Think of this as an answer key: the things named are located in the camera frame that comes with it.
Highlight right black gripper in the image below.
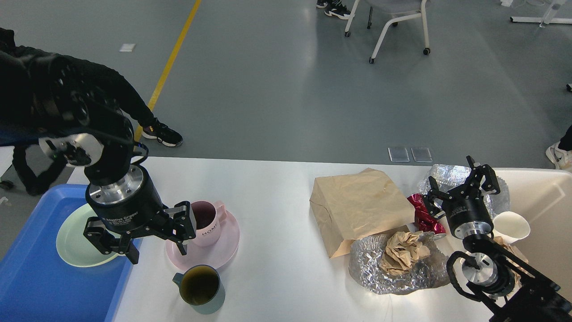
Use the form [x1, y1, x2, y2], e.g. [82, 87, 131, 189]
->
[423, 155, 501, 238]

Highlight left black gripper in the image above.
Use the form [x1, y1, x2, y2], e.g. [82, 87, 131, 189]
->
[83, 165, 197, 265]

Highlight pink HOME mug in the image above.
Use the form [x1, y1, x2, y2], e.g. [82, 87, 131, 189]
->
[191, 200, 227, 247]

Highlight dark teal cup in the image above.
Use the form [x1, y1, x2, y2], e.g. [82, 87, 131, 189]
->
[172, 264, 226, 315]

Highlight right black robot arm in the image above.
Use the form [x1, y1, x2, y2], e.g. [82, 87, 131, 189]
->
[422, 156, 571, 322]

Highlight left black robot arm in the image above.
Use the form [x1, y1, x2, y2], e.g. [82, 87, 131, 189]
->
[1, 53, 197, 264]

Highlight back crumpled foil container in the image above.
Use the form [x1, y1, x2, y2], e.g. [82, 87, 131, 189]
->
[418, 164, 511, 218]

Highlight crushed red can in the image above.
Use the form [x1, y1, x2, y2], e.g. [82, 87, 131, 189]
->
[407, 193, 446, 240]

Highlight right floor socket cover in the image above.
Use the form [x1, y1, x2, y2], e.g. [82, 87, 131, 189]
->
[411, 147, 433, 163]

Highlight floor socket cover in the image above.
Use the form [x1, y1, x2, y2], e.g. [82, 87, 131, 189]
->
[388, 146, 410, 163]
[411, 147, 433, 163]

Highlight white paper cup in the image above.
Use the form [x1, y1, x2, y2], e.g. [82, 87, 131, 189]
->
[492, 211, 531, 245]

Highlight light green plate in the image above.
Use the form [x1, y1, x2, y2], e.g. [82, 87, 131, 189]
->
[56, 203, 118, 267]

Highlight left floor socket cover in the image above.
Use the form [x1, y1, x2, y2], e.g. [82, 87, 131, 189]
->
[388, 146, 410, 163]

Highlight crumpled brown paper scrap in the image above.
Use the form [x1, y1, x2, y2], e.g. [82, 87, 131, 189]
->
[493, 236, 529, 288]

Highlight pink plate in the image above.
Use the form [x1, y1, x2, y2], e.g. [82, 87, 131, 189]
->
[165, 211, 240, 271]

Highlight white plastic bin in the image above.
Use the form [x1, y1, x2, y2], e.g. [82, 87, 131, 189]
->
[495, 168, 572, 301]

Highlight crumpled brown paper ball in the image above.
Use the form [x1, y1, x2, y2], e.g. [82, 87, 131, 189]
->
[379, 231, 430, 276]

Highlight front crumpled foil tray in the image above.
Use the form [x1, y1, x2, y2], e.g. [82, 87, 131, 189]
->
[349, 232, 450, 295]

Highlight black sneaker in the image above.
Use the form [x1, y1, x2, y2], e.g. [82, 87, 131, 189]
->
[142, 119, 183, 147]

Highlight white sneaker at right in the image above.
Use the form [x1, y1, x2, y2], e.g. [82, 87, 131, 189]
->
[545, 141, 572, 172]

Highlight brown paper bag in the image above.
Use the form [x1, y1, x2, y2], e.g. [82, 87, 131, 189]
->
[309, 168, 415, 258]

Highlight blue plastic tray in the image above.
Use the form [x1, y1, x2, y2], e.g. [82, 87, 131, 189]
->
[0, 185, 131, 322]

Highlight white side table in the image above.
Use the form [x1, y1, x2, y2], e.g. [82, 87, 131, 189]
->
[0, 146, 14, 190]

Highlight white stand base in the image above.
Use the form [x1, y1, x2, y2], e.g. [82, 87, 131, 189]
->
[509, 0, 572, 27]

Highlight seated person in black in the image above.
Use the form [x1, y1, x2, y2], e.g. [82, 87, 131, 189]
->
[1, 29, 156, 147]

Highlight black sneakers at top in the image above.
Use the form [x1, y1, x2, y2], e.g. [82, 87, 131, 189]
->
[316, 0, 351, 20]

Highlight white frame office chair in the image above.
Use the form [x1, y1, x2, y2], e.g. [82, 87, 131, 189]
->
[366, 0, 431, 64]

